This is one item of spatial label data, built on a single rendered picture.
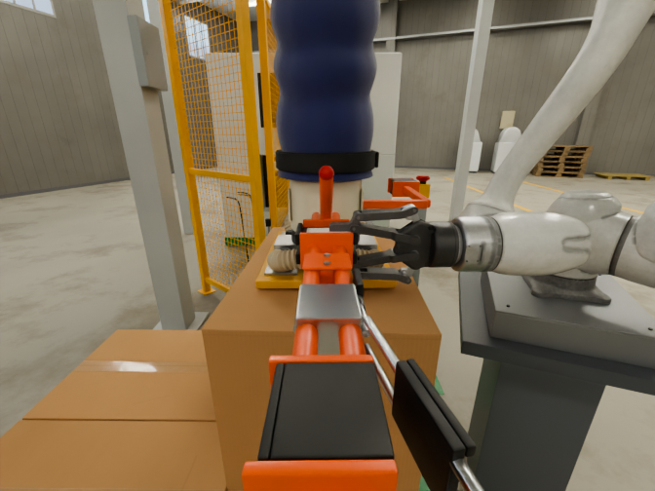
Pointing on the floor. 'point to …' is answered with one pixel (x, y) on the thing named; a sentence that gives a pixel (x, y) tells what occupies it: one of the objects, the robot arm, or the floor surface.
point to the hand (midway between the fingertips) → (327, 245)
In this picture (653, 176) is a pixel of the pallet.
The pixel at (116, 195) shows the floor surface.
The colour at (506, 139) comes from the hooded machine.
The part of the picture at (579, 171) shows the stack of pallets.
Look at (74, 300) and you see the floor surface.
